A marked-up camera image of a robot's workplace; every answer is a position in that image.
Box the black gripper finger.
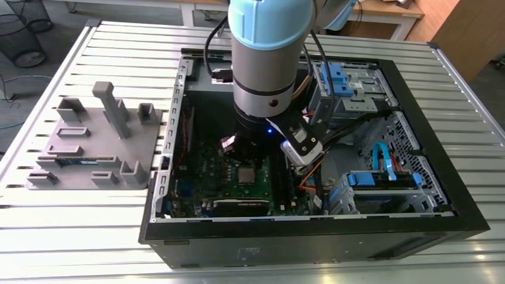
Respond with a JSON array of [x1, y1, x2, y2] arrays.
[[217, 134, 238, 163]]

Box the grey parts rack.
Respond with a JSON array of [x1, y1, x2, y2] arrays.
[[24, 81, 164, 192]]

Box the small black mesh bin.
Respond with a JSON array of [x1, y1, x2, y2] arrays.
[[24, 0, 54, 33]]

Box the green motherboard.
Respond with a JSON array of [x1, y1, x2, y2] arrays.
[[169, 138, 315, 217]]

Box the RAM stick with blue label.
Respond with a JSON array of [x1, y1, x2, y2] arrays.
[[49, 159, 101, 167]]

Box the black graphics card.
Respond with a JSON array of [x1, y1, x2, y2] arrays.
[[211, 198, 273, 217]]

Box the thin red wire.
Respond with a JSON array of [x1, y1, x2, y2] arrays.
[[174, 106, 195, 174]]

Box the grey metal disk bay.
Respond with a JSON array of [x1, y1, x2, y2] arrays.
[[321, 170, 454, 216]]

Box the black camera cable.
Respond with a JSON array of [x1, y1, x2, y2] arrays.
[[202, 16, 234, 84], [309, 29, 337, 127]]

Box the black PC case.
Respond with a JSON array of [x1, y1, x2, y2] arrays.
[[137, 47, 491, 270]]

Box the blue plastic drive latch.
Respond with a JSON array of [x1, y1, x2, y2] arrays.
[[327, 82, 354, 98], [319, 63, 349, 86]]

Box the large black mesh bin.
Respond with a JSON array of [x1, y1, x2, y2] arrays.
[[0, 14, 48, 69]]

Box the wooden cabinet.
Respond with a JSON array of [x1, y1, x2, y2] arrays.
[[405, 0, 505, 82]]

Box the grey power supply unit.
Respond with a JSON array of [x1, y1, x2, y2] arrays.
[[185, 63, 237, 133]]

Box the wooden desk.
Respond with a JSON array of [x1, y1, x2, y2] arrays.
[[338, 0, 426, 41]]

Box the black RAM slot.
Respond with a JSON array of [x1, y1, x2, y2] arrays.
[[283, 165, 298, 209], [273, 159, 287, 210]]

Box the black cable brass plug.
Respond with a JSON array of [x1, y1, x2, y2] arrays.
[[294, 73, 313, 97]]

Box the empty blue disk carrier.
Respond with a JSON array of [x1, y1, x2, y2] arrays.
[[322, 177, 358, 215]]

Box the orange wire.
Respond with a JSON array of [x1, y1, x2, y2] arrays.
[[297, 165, 323, 193]]

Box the black wire bundle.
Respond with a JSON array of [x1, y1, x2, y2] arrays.
[[314, 109, 397, 175]]

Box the CPU socket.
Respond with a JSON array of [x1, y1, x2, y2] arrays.
[[234, 164, 263, 188]]

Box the hard disk in blue carrier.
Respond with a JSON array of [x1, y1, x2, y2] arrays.
[[345, 171, 421, 190]]

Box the silver CPU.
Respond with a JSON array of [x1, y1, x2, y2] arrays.
[[237, 167, 255, 183]]

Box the blue flat wire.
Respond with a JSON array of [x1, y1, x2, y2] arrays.
[[370, 141, 397, 182]]

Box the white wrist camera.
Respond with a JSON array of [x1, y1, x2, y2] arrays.
[[278, 125, 323, 167]]

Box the grey metal drive cage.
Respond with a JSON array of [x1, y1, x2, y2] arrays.
[[311, 62, 399, 128]]

